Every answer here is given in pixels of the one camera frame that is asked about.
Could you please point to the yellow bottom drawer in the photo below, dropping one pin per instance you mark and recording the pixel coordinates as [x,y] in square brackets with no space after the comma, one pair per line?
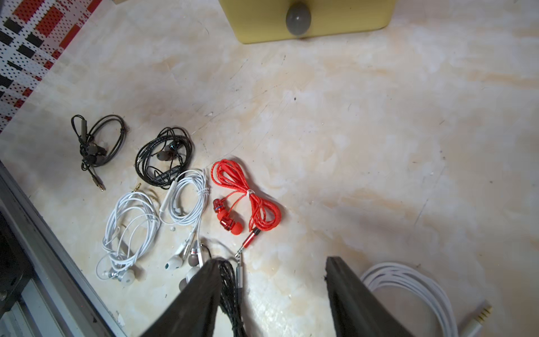
[266,21]

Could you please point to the black braided earphones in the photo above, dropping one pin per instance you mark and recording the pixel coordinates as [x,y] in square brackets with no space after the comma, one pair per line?
[165,157]

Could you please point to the black earphones front centre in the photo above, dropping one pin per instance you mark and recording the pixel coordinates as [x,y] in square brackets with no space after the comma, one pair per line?
[231,293]

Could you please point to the white earphones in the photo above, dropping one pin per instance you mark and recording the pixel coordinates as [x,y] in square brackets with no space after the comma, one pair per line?
[130,232]
[173,213]
[392,274]

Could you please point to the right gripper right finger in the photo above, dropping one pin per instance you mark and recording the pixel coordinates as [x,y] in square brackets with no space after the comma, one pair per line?
[355,310]

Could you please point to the black earphones far left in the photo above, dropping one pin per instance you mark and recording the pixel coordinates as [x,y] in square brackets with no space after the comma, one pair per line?
[92,155]

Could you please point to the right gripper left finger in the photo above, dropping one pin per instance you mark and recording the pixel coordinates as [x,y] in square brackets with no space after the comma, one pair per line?
[193,312]

